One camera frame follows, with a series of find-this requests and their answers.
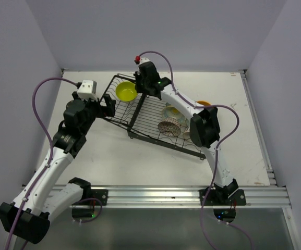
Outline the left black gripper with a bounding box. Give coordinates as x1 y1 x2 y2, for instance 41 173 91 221
72 91 115 134

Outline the lime green bowl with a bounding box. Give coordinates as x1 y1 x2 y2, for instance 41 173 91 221
115 81 138 102

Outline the white blue leaf bowl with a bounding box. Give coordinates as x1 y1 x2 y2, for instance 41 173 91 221
183 127 190 140

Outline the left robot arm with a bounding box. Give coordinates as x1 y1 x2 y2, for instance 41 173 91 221
0 93 116 244

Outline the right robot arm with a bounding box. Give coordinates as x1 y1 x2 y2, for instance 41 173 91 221
135 58 238 205

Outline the teal striped yellow bowl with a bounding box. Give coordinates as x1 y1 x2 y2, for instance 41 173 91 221
161 105 186 125

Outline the red patterned bowl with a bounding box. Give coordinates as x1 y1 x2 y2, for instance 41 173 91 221
158 117 181 137

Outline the orange yellow bowl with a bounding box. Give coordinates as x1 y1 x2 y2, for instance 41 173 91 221
197 101 211 106

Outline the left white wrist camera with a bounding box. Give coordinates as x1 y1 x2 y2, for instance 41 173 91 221
77 80 98 101

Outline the black wire dish rack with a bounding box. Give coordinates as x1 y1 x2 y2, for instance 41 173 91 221
104 73 206 160

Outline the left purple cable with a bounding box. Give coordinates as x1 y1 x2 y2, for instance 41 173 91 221
3 77 79 249

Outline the purple cable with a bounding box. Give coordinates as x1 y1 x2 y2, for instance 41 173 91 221
3 77 79 249
139 51 241 191

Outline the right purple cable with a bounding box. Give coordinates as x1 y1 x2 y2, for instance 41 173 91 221
139 51 241 191

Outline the left arm base cable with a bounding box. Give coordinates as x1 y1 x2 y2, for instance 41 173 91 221
71 197 103 223

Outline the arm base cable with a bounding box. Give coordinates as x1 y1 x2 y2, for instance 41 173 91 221
71 197 103 223
200 182 255 250

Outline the aluminium mounting rail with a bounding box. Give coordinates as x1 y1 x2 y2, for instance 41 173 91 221
91 185 291 208

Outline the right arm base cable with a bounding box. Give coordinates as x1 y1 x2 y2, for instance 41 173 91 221
200 182 255 250

